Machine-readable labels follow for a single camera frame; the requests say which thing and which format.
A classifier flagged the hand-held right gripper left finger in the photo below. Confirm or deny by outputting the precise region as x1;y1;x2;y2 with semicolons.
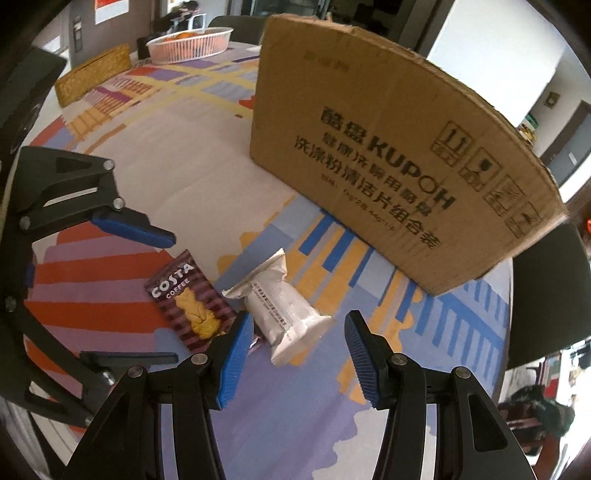
67;310;256;480

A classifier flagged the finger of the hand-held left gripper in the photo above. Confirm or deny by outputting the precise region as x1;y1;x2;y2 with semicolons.
8;147;176;250
0;277;178;428

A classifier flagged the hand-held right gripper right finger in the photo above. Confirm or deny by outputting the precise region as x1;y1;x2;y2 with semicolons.
344;310;532;480

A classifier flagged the white snack packet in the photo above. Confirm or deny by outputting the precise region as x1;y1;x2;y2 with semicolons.
222;248;334;367

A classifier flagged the maroon striped cookie packet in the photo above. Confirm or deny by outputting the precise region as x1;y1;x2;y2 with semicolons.
144;249;237;354

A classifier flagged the brown cardboard box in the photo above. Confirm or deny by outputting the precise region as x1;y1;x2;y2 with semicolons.
249;13;571;297

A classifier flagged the yellow woven mat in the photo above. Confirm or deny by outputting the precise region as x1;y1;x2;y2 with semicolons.
54;43;132;108

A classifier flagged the colourful printed tablecloth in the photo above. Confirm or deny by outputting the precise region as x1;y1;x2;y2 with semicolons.
21;39;515;480

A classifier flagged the white plastic basket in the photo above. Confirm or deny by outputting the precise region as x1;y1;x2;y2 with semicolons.
146;27;235;65

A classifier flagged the green clothing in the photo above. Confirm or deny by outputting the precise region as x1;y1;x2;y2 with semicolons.
499;385;575;455

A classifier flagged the dark green chair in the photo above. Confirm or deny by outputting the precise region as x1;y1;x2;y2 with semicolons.
505;224;591;370
208;15;273;45

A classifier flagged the red white wall poster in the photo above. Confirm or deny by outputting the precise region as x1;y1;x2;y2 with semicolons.
95;0;130;25

